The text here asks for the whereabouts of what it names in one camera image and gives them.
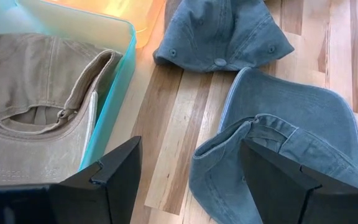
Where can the orange translucent plastic tray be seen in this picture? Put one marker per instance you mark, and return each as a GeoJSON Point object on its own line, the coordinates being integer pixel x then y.
{"type": "Point", "coordinates": [129, 12]}

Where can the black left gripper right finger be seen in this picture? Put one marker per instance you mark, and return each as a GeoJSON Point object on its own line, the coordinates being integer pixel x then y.
{"type": "Point", "coordinates": [275, 193]}

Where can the tan baseball cap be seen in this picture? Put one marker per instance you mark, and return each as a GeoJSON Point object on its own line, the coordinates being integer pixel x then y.
{"type": "Point", "coordinates": [26, 68]}

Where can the green translucent plastic tray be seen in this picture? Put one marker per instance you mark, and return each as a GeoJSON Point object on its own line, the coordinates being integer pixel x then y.
{"type": "Point", "coordinates": [121, 90]}

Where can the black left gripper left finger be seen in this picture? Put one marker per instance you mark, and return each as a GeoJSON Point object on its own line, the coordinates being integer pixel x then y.
{"type": "Point", "coordinates": [120, 186]}

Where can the blue-grey baseball cap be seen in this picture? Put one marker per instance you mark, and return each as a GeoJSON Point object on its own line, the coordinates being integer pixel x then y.
{"type": "Point", "coordinates": [291, 102]}
{"type": "Point", "coordinates": [222, 28]}

